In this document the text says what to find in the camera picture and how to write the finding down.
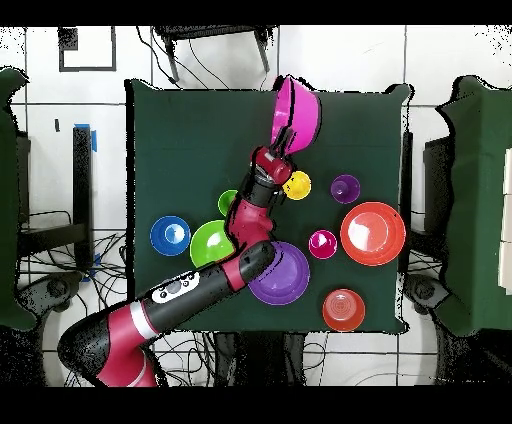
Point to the pink bowl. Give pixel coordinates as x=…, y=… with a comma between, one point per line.
x=306, y=116

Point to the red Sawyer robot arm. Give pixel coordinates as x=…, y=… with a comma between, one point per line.
x=208, y=288

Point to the yellow cup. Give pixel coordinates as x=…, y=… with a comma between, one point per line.
x=299, y=187

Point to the green cup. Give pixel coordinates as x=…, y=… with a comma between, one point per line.
x=224, y=202

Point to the purple cup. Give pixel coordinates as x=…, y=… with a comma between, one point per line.
x=345, y=189

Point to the red cup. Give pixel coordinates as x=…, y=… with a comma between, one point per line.
x=322, y=244

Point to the green bowl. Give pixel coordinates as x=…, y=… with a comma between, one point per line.
x=208, y=244

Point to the purple bowl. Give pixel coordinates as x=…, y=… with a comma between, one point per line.
x=288, y=280

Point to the large orange bowl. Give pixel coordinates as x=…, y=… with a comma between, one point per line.
x=372, y=234

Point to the blue bowl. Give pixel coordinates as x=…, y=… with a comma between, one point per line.
x=170, y=236

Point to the black metal stool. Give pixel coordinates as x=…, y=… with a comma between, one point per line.
x=208, y=31

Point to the small orange bowl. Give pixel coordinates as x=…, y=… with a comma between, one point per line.
x=344, y=310

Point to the blue tape strip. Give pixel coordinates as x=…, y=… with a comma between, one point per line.
x=94, y=142

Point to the black metal stand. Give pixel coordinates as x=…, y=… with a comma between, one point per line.
x=82, y=180

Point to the neighbouring dark green tablecloth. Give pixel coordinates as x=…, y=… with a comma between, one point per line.
x=8, y=200
x=480, y=200

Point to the grey pedestal leg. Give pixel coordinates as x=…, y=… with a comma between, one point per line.
x=424, y=290
x=52, y=288

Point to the grey square floor frame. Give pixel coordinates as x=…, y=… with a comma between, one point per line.
x=67, y=39

